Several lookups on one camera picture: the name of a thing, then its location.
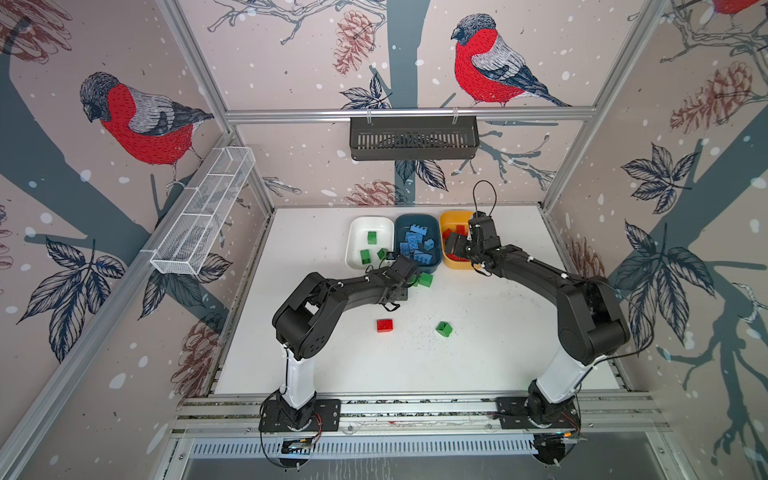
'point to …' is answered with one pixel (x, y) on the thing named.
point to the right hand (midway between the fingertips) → (457, 244)
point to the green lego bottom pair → (365, 256)
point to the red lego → (384, 325)
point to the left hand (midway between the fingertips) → (396, 289)
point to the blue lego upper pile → (418, 229)
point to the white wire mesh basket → (206, 205)
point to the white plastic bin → (357, 239)
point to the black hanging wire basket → (414, 138)
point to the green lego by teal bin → (425, 279)
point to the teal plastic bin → (433, 224)
